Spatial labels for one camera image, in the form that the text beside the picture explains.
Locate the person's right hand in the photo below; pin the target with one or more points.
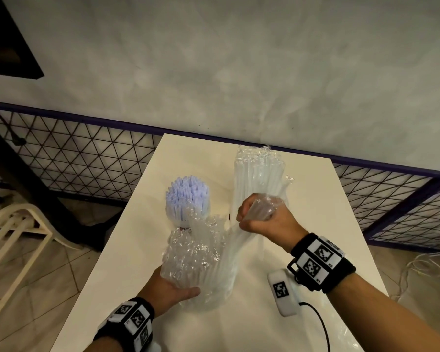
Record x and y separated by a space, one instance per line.
278 227

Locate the person's left hand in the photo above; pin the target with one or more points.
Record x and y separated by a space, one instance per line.
161 293

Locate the pack of clear straws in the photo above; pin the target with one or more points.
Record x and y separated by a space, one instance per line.
190 260

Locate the round clear plastic cup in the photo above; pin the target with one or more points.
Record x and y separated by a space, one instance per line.
174 221

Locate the small bunch of blue straws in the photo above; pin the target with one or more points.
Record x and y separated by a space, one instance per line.
187 196

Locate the person's right forearm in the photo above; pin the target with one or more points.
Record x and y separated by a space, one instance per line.
388 318

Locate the person's left forearm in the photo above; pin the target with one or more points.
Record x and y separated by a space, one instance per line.
102 346

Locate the black left wristband with markers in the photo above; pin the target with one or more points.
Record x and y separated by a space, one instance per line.
132 318

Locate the black wristband with markers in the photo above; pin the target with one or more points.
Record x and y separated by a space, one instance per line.
322 263
132 318

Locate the black right wristband with markers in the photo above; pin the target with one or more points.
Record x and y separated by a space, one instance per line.
322 263

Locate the white plastic chair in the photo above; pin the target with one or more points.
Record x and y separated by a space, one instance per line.
22 212

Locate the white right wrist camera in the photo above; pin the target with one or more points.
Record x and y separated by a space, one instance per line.
284 293

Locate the black wall screen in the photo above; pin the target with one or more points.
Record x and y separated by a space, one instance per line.
7 47

